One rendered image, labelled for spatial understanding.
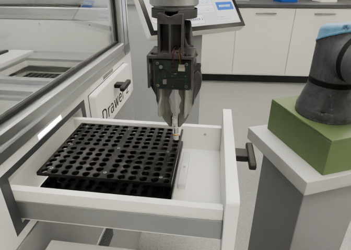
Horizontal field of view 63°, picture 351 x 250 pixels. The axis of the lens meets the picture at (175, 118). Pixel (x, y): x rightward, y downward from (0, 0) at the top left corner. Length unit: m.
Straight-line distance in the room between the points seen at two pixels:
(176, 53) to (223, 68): 3.09
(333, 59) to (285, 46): 2.85
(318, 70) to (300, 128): 0.15
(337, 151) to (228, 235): 0.41
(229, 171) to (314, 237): 0.59
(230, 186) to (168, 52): 0.21
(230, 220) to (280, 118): 0.51
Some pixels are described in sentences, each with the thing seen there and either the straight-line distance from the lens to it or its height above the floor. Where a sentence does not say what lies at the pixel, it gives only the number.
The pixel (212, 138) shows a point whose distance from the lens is 0.63.
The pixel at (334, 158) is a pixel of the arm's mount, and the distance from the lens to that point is 0.77.
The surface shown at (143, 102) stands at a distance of 2.32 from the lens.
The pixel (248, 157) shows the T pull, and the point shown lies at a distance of 0.51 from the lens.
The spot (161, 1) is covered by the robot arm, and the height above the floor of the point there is 1.15.
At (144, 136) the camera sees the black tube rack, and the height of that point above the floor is 0.90.
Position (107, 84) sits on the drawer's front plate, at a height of 0.93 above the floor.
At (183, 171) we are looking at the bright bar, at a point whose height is 0.85.
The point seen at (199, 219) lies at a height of 0.87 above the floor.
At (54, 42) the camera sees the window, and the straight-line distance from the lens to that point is 0.62.
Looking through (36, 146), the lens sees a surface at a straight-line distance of 0.55.
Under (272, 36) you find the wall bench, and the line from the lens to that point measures 3.52.
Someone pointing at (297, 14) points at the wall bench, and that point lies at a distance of 3.55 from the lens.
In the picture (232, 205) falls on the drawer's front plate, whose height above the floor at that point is 0.92.
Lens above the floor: 1.19
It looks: 27 degrees down
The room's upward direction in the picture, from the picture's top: straight up
